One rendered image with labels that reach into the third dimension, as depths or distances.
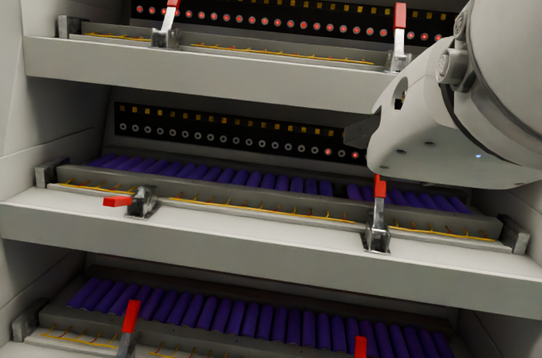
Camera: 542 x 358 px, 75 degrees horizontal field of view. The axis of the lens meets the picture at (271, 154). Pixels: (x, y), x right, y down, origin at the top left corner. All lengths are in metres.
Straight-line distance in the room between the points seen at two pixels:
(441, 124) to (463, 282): 0.28
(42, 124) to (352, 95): 0.39
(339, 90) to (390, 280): 0.21
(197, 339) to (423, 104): 0.41
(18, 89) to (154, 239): 0.24
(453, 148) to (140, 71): 0.34
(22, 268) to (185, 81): 0.32
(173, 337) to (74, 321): 0.13
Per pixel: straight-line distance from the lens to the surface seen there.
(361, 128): 0.25
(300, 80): 0.40
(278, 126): 0.54
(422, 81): 0.18
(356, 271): 0.40
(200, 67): 0.41
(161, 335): 0.52
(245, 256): 0.40
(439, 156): 0.20
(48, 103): 0.55
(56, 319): 0.58
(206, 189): 0.46
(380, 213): 0.41
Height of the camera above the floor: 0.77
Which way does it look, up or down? 2 degrees up
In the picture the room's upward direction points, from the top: 7 degrees clockwise
